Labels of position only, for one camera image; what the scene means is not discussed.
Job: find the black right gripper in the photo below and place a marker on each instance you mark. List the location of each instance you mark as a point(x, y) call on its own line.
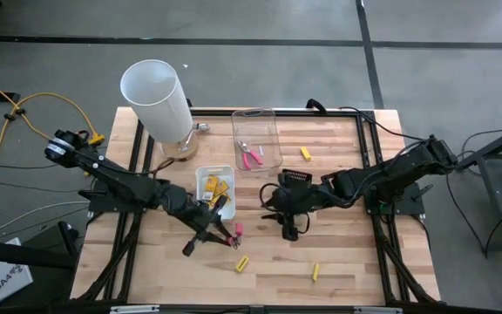
point(296, 198)

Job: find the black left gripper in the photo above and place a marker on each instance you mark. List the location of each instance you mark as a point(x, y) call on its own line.
point(205, 224)

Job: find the yellow eraser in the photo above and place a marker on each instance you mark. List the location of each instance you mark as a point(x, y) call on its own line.
point(305, 153)
point(242, 264)
point(316, 272)

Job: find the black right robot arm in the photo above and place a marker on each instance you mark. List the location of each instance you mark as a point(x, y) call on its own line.
point(390, 174)

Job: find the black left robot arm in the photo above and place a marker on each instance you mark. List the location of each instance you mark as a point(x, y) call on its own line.
point(116, 179)

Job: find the white plastic bin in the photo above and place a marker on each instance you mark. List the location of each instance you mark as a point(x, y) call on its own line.
point(229, 212)

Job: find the clear plastic bin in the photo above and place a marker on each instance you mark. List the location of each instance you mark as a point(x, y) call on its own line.
point(268, 126)

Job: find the white cylinder shade table lamp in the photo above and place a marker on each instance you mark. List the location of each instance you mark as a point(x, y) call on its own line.
point(155, 100)

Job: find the black low desk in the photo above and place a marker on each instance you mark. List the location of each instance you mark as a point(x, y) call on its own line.
point(15, 255)

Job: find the black metal side stand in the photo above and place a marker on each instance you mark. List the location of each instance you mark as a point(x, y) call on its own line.
point(495, 146)

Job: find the silver metal bracket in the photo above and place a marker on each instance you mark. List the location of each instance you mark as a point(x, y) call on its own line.
point(135, 309)
point(377, 310)

